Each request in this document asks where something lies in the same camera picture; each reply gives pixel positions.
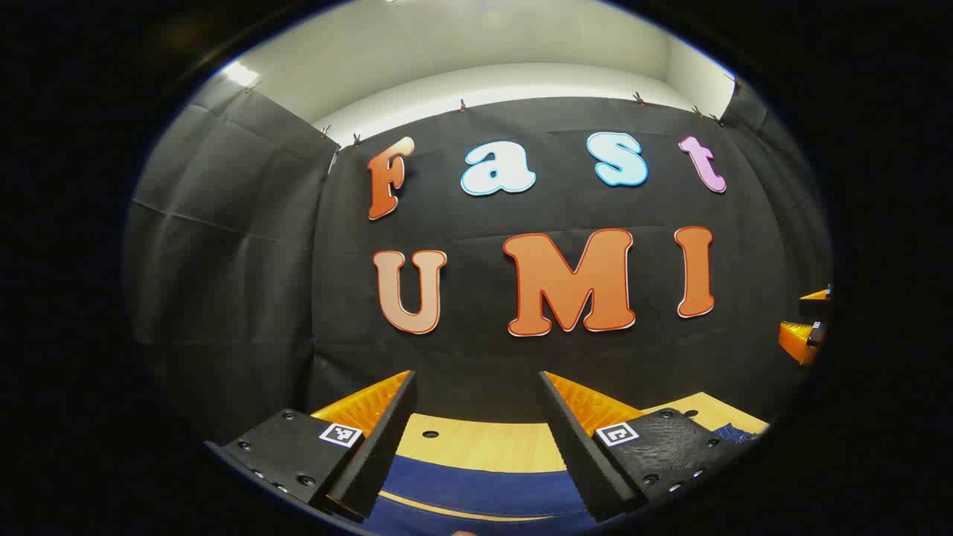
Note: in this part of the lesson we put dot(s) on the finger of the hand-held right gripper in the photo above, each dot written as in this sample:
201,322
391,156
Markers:
798,341
815,301

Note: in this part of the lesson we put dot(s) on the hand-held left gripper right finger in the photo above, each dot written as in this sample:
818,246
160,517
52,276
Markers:
577,447

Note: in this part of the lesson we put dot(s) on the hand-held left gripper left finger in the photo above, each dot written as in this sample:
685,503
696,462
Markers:
383,439

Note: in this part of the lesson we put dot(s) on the blue jeans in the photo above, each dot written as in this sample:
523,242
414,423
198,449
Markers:
484,487

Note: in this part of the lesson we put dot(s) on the black backdrop cloth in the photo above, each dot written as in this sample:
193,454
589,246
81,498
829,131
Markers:
476,216

